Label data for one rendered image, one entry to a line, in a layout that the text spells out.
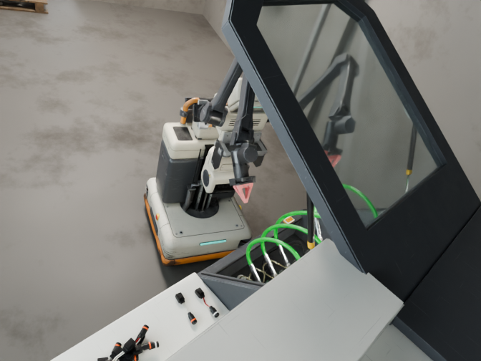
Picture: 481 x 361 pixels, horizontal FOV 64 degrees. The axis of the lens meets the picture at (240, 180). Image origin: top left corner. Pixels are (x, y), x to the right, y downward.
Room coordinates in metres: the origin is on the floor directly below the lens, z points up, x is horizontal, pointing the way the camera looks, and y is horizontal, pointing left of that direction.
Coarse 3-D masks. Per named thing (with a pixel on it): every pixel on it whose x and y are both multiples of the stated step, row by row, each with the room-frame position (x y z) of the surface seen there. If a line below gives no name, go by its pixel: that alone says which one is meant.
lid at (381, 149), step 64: (256, 0) 1.07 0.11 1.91; (320, 0) 1.35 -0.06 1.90; (256, 64) 0.88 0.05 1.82; (320, 64) 1.10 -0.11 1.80; (384, 64) 1.37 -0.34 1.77; (320, 128) 0.90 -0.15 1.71; (384, 128) 1.10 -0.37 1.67; (320, 192) 0.71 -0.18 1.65; (384, 192) 0.89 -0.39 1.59; (448, 192) 1.07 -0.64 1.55; (384, 256) 0.69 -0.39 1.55
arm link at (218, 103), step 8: (232, 64) 1.59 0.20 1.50; (232, 72) 1.56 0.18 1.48; (240, 72) 1.58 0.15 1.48; (224, 80) 1.58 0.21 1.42; (232, 80) 1.56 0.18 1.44; (224, 88) 1.55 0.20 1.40; (232, 88) 1.57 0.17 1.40; (216, 96) 1.57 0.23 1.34; (224, 96) 1.55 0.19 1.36; (208, 104) 1.54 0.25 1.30; (216, 104) 1.54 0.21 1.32; (224, 104) 1.56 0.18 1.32; (200, 112) 1.57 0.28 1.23; (208, 112) 1.53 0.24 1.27; (224, 112) 1.57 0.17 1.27; (200, 120) 1.53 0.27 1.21; (208, 120) 1.52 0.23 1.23; (224, 120) 1.55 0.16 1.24
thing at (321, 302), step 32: (320, 256) 0.62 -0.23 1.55; (288, 288) 0.50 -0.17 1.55; (320, 288) 0.53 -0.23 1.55; (352, 288) 0.56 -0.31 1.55; (384, 288) 0.59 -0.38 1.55; (224, 320) 0.39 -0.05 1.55; (256, 320) 0.41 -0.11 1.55; (288, 320) 0.43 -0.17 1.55; (320, 320) 0.45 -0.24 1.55; (352, 320) 0.48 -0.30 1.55; (384, 320) 0.51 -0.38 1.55; (192, 352) 0.31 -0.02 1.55; (224, 352) 0.33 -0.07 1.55; (256, 352) 0.35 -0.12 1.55; (288, 352) 0.37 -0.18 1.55; (320, 352) 0.39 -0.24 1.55; (352, 352) 0.41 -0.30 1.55
